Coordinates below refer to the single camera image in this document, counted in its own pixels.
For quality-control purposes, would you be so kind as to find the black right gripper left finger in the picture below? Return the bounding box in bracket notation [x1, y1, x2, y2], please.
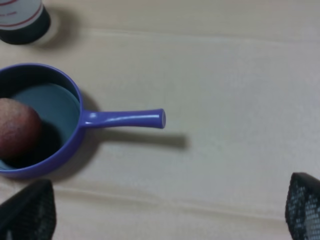
[0, 179, 57, 240]

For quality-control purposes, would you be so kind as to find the black mesh pen holder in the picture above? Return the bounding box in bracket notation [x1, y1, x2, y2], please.
[0, 0, 51, 45]

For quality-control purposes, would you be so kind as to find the cream tablecloth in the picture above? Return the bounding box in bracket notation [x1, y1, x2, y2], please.
[0, 0, 320, 240]

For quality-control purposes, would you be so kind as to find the red peach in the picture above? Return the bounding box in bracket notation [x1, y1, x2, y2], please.
[0, 98, 42, 159]

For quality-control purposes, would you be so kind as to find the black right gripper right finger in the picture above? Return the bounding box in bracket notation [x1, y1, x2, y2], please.
[285, 172, 320, 240]

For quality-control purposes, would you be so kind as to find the purple pan with handle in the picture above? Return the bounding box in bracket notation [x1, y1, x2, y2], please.
[0, 63, 166, 179]

